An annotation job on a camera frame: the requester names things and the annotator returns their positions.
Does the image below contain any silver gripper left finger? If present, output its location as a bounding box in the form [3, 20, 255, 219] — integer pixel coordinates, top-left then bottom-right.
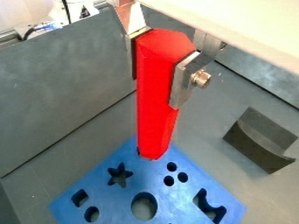
[115, 0, 151, 80]

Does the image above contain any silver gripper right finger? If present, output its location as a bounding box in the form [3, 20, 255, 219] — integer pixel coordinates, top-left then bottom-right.
[168, 30, 226, 109]

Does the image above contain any red hexagonal prism peg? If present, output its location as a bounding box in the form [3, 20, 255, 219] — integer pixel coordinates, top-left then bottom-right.
[135, 29, 195, 159]

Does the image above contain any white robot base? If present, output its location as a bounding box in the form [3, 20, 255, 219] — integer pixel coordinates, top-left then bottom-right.
[15, 0, 99, 41]

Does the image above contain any dark grey curved block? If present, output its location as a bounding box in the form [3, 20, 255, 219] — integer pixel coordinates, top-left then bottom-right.
[223, 107, 299, 174]

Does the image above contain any blue shape insertion board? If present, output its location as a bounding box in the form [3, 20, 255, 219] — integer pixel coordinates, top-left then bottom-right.
[49, 138, 246, 224]

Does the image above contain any black cable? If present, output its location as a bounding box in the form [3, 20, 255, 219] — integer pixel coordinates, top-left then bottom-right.
[23, 0, 73, 41]

